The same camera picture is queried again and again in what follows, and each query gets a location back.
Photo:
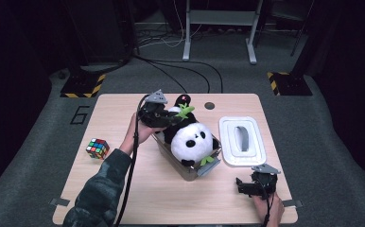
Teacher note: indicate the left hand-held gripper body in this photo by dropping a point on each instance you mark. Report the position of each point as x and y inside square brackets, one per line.
[150, 115]

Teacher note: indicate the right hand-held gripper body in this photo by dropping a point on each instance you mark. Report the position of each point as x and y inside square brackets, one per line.
[265, 183]

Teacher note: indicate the panda plush toy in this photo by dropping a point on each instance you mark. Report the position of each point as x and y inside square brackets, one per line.
[191, 142]

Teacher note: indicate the translucent grey storage box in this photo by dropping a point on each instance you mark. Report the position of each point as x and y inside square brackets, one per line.
[187, 172]

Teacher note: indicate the multicoloured puzzle cube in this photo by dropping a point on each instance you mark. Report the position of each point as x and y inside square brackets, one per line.
[97, 148]

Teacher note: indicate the person's left hand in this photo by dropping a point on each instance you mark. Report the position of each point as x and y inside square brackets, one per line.
[136, 135]

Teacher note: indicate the person's right hand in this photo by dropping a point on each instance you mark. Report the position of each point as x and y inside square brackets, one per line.
[272, 211]

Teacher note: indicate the grey tape strip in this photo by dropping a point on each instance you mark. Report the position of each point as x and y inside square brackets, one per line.
[292, 203]
[59, 202]

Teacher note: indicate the dark round table grommet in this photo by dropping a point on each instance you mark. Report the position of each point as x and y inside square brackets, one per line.
[209, 105]

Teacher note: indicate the black yellow striped stand base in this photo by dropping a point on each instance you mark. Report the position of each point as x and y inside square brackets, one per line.
[83, 85]
[289, 83]

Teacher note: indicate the black equipment cabinet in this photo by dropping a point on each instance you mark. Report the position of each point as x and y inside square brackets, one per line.
[101, 31]

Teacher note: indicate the white metal desk frame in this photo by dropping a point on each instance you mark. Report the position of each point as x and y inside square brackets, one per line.
[221, 17]

